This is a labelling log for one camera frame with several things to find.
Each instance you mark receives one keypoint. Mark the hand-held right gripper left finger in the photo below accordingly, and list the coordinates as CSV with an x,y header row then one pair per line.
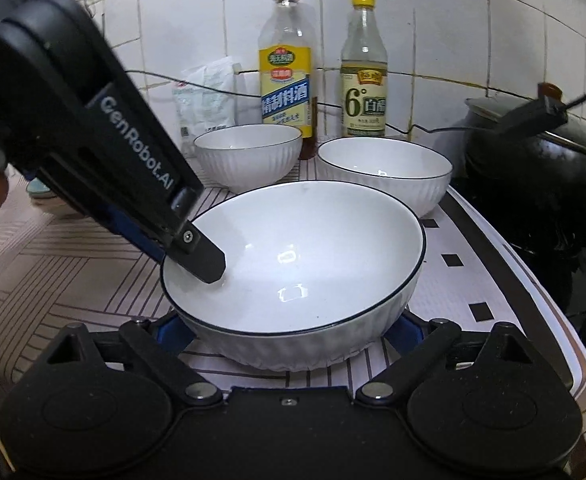
x,y
169,329

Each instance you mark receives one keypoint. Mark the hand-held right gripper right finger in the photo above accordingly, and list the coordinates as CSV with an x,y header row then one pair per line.
x,y
404,329

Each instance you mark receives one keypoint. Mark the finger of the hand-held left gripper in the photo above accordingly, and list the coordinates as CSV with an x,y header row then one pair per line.
x,y
133,237
200,260

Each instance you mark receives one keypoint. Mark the blue fried egg plate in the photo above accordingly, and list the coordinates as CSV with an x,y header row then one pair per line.
x,y
38,190

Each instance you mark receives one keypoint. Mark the white ribbed bowl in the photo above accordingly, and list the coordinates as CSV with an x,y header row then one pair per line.
x,y
383,185
248,165
323,240

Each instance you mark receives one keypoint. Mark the striped table cover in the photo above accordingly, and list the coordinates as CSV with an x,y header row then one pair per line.
x,y
473,280

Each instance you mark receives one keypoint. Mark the clear plastic seasoning bag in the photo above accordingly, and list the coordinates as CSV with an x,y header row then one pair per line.
x,y
208,105

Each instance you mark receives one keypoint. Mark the black cooking pot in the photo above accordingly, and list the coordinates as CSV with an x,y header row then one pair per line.
x,y
523,185

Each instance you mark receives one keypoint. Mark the yellow label cooking wine bottle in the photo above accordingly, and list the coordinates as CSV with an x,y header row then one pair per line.
x,y
285,85

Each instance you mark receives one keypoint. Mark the yellow cap vinegar bottle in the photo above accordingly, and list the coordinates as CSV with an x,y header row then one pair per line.
x,y
365,100

